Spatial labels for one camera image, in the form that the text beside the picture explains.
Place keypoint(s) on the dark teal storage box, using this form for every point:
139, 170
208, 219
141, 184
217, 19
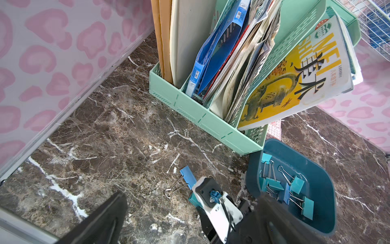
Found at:
318, 185

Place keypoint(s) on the white mesh side basket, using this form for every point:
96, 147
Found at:
374, 20

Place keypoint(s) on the teal binder clip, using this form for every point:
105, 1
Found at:
305, 204
266, 158
273, 186
193, 200
296, 184

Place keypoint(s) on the green file organizer rack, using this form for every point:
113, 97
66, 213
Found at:
298, 19

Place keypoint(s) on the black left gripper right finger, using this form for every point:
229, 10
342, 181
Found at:
270, 223

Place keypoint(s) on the blue file folder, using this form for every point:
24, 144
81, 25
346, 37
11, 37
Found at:
218, 46

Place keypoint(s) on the blue binder clip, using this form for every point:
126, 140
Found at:
187, 179
286, 194

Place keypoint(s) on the white papers stack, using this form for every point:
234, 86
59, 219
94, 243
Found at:
254, 44

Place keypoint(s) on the yellow cover magazine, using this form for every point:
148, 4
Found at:
324, 65

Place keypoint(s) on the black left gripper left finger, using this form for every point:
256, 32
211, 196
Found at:
103, 226

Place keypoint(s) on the brown cardboard folder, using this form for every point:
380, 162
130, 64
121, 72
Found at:
161, 10

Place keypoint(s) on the pink calculator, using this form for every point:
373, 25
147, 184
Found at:
274, 130

